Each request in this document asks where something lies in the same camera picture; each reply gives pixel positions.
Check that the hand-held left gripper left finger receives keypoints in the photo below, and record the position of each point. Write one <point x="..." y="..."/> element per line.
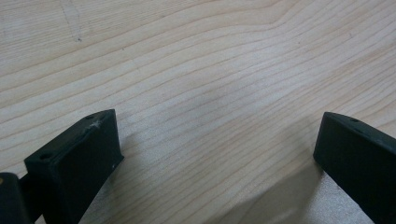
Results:
<point x="74" y="168"/>

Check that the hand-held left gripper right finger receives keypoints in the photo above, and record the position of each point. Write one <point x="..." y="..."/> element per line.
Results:
<point x="358" y="158"/>

